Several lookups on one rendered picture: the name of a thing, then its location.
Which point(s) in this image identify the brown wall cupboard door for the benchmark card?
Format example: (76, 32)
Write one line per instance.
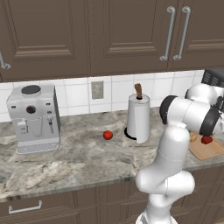
(128, 35)
(204, 32)
(43, 35)

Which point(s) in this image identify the brown and black towel holder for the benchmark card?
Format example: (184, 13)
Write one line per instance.
(138, 90)

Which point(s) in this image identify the grey wall outlet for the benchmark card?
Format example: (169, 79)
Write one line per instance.
(97, 89)

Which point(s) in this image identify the wooden cutting board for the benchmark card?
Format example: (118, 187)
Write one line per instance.
(208, 150)

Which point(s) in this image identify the brown drawer front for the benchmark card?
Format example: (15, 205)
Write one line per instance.
(58, 207)

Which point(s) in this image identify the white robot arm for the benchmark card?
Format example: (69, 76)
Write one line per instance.
(172, 151)

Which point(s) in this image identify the silver coffee machine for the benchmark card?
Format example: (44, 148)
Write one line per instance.
(35, 122)

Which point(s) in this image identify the brown base cupboard door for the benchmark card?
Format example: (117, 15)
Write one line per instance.
(122, 204)
(208, 195)

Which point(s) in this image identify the white paper towel roll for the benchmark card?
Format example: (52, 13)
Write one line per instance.
(138, 119)

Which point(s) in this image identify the red bell pepper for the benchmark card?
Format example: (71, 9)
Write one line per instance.
(206, 140)

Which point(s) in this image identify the yellow onion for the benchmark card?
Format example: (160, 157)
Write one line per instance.
(192, 137)

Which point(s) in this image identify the red tomato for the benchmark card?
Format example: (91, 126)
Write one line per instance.
(108, 135)

